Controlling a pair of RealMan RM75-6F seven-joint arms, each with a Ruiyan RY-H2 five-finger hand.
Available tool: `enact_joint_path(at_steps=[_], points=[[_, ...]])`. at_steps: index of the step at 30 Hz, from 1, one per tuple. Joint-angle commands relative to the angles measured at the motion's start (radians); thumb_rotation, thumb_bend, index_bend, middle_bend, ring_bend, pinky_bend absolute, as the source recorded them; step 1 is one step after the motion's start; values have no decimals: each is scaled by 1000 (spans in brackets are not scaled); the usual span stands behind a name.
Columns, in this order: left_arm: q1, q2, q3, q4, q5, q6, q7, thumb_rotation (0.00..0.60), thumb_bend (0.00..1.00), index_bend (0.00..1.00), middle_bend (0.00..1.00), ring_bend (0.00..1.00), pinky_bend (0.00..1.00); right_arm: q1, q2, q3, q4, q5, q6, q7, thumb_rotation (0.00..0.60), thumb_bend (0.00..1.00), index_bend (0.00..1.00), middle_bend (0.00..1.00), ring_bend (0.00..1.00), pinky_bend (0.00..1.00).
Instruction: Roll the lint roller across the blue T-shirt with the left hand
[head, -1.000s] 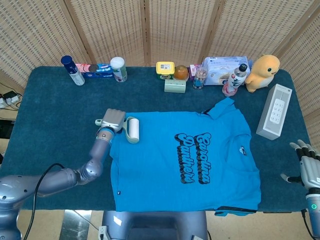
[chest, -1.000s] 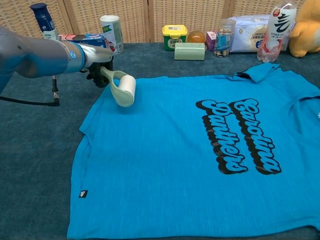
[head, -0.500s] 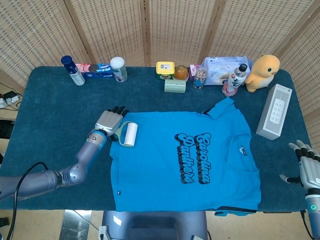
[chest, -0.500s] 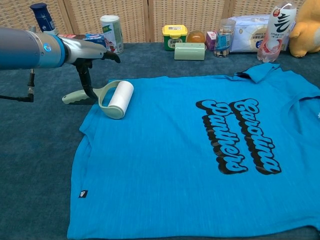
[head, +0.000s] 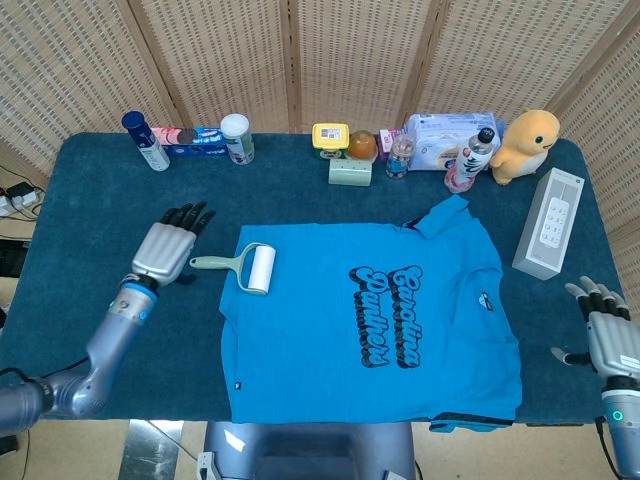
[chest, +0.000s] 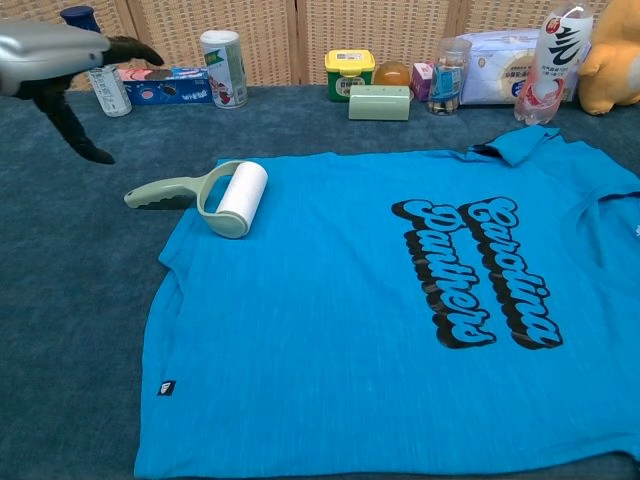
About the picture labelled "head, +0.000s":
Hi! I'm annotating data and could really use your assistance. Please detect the pale green roller cover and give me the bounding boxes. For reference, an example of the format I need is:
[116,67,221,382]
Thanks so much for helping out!
[328,158,374,188]

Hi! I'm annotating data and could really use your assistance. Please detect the blue cookie box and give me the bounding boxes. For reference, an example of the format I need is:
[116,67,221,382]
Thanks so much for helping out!
[150,126,227,158]

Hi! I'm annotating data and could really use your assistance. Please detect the clear drink bottle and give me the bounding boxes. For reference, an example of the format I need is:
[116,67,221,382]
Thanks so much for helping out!
[444,127,502,195]

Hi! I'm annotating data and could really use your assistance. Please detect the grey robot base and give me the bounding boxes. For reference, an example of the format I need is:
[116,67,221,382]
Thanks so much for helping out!
[197,420,419,480]

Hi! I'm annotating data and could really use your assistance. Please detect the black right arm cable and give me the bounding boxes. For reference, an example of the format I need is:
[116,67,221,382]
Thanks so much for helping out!
[593,417,622,480]

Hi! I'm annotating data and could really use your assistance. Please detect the blue printed T-shirt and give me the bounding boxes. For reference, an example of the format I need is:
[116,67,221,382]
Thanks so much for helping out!
[219,193,524,434]

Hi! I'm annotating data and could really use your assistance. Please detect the yellow lidded green tub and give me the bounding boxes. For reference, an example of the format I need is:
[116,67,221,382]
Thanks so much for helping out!
[311,122,351,161]

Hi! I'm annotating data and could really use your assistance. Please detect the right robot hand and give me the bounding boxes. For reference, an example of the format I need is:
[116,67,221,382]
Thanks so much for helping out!
[550,275,640,381]

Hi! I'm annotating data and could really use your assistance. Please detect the navy capped spray bottle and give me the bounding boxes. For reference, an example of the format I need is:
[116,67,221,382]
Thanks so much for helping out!
[121,110,171,173]

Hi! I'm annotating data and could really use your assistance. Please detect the clear jar with sticks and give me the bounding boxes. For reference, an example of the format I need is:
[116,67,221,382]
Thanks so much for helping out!
[385,134,416,180]

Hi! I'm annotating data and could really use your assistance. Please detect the grey power strip box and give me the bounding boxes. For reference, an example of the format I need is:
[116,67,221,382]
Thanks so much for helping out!
[511,167,586,281]

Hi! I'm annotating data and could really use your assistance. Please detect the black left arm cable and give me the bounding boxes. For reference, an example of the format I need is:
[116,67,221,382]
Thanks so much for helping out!
[0,355,92,384]

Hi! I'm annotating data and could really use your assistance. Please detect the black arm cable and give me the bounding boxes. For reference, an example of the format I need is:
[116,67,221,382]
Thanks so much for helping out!
[0,355,92,384]
[593,417,622,480]

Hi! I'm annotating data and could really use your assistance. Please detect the white lidded snack canister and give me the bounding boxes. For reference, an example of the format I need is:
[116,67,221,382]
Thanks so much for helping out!
[220,113,256,166]

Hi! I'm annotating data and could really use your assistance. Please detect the pale green lint roller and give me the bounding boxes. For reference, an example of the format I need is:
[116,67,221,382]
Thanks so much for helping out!
[189,242,277,297]

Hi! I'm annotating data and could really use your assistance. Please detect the white tissue pack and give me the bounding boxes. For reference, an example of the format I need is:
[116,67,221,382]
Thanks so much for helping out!
[403,112,503,173]

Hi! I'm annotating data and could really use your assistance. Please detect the orange jelly cup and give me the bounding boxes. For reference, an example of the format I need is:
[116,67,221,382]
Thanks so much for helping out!
[348,129,378,162]

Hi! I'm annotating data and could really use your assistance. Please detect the dark teal table cloth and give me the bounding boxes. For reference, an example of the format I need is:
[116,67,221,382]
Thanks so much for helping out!
[0,130,629,426]

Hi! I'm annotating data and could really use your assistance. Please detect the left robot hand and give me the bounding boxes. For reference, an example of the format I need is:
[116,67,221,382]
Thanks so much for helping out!
[130,200,217,288]

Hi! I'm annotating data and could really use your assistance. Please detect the woven folding screen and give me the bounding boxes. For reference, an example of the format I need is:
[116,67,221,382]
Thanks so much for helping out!
[0,0,640,311]

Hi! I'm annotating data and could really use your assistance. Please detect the yellow plush toy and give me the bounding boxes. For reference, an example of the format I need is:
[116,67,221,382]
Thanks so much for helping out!
[489,108,561,187]

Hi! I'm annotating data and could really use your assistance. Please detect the white floor power strip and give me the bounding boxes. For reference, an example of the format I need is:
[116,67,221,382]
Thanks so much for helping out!
[0,182,44,219]

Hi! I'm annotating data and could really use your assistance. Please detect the small pink purple carton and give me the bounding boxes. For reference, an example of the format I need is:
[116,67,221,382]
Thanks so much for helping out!
[378,127,404,162]

